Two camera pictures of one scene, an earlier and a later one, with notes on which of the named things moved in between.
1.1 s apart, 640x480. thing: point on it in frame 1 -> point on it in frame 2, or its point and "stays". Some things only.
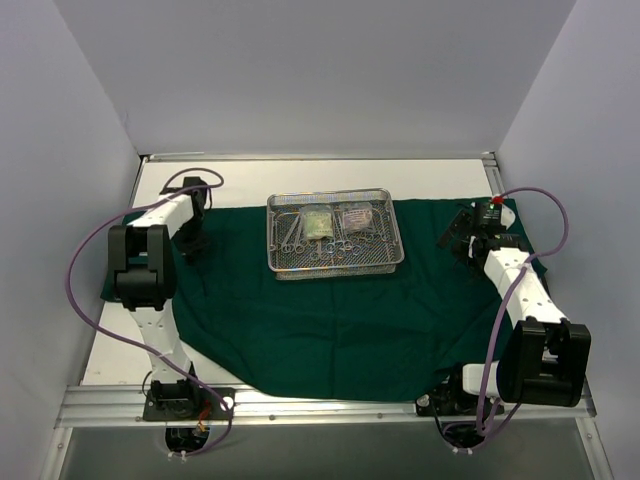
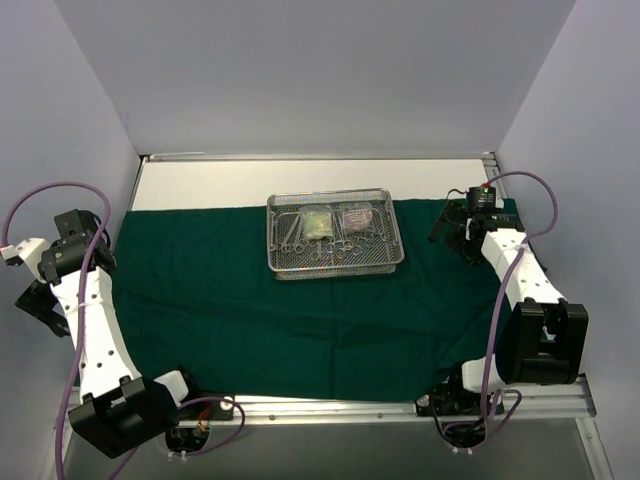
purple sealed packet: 357,218 stays
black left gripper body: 191,242 -> 38,304
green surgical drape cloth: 393,332 stays
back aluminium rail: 313,156 stays
